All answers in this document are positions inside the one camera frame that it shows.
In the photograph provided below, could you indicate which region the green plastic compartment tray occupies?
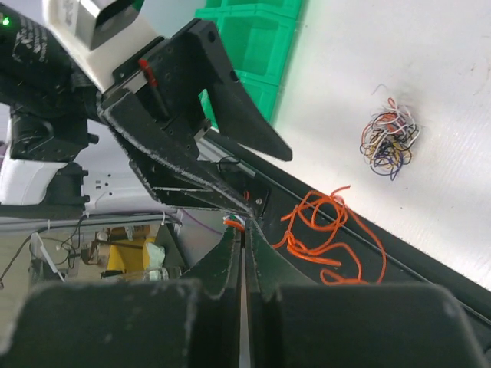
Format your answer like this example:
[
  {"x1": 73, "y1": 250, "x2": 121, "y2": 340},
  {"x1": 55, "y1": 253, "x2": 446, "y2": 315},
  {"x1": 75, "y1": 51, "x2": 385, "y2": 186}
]
[{"x1": 195, "y1": 0, "x2": 305, "y2": 125}]

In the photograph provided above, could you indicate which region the orange thin wire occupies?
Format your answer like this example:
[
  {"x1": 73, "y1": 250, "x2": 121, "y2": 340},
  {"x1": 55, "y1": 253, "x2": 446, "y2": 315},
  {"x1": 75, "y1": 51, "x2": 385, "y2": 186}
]
[{"x1": 222, "y1": 185, "x2": 387, "y2": 285}]

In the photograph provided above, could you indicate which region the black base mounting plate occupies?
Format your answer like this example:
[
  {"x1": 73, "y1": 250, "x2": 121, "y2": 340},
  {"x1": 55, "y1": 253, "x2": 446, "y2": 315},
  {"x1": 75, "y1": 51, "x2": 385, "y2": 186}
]
[{"x1": 208, "y1": 133, "x2": 490, "y2": 351}]

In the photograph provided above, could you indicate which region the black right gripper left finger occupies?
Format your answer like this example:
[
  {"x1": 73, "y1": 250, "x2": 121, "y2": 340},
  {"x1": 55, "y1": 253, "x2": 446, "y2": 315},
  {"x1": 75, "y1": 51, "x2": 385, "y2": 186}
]
[{"x1": 168, "y1": 228, "x2": 242, "y2": 367}]

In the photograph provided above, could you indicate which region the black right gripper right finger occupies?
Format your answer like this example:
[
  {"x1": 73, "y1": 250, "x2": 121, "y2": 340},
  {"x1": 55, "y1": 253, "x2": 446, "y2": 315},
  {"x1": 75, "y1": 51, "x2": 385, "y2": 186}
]
[{"x1": 245, "y1": 220, "x2": 315, "y2": 367}]

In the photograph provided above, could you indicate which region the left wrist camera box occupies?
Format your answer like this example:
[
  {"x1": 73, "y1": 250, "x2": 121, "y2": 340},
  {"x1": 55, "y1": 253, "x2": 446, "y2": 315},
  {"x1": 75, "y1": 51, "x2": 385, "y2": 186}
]
[{"x1": 42, "y1": 1, "x2": 157, "y2": 93}]

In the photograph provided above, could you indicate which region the multicolour wire bundle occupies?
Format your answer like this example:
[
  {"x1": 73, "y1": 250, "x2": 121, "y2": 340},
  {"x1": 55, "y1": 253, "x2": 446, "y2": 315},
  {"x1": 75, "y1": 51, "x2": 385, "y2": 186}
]
[{"x1": 359, "y1": 84, "x2": 422, "y2": 182}]

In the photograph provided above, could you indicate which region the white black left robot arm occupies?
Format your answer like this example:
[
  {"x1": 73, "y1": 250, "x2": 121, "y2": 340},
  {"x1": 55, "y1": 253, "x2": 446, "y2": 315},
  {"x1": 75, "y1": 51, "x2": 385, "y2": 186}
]
[{"x1": 1, "y1": 1, "x2": 292, "y2": 220}]

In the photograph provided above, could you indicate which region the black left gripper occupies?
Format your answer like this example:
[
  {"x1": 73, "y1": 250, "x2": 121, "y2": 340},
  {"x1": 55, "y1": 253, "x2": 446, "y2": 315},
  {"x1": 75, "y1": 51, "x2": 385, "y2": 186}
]
[{"x1": 97, "y1": 19, "x2": 292, "y2": 218}]

